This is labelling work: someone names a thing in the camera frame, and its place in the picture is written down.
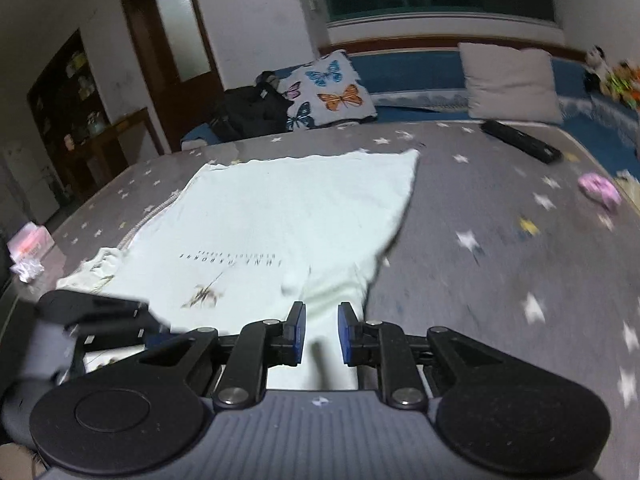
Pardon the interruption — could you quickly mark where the brown bear plush toy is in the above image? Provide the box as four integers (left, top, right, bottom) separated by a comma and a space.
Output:
602, 62, 635, 102

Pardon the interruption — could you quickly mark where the orange plush toy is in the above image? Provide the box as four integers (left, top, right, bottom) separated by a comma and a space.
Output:
622, 60, 640, 111

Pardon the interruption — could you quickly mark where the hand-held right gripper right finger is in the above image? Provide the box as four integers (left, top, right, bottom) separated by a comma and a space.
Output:
337, 302, 506, 409

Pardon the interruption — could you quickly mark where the butterfly print pillow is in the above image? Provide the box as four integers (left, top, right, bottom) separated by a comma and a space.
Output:
277, 50, 379, 133

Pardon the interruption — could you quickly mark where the grey star-printed tablecloth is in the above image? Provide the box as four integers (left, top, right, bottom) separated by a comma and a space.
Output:
0, 119, 640, 480

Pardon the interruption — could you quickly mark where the dark wooden shelf cabinet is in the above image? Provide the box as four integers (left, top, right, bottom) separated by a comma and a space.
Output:
27, 30, 112, 196

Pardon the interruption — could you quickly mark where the black remote control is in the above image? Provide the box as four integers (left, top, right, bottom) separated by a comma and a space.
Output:
481, 120, 562, 165

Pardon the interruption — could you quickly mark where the crumpled white plastic wrap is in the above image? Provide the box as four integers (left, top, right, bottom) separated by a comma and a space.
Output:
10, 259, 44, 284

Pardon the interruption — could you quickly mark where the brown door with glass pane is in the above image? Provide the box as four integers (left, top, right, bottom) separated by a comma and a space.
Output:
119, 0, 226, 157

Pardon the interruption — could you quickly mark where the blue cushioned sofa bench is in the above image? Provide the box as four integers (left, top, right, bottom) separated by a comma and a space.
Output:
180, 45, 640, 181

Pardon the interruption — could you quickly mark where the small pink toy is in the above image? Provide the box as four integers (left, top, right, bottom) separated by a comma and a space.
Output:
577, 172, 624, 211

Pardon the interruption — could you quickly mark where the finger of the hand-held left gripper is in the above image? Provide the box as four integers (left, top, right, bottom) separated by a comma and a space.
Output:
65, 317, 171, 351
36, 290, 151, 325

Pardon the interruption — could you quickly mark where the light green shirt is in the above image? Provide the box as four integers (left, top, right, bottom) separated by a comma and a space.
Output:
57, 149, 421, 392

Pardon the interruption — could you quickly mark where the plain grey pillow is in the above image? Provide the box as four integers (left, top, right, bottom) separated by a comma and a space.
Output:
457, 41, 566, 127

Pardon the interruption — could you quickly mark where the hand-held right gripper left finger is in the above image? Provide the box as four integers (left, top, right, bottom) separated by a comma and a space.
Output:
140, 302, 307, 411

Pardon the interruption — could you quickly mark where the pink tissue box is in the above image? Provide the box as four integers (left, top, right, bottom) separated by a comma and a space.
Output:
7, 222, 56, 264

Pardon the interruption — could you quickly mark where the black bag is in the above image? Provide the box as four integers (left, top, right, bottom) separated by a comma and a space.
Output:
207, 72, 296, 143

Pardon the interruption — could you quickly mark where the dark wooden side table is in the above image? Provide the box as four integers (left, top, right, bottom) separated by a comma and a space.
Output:
62, 107, 152, 202

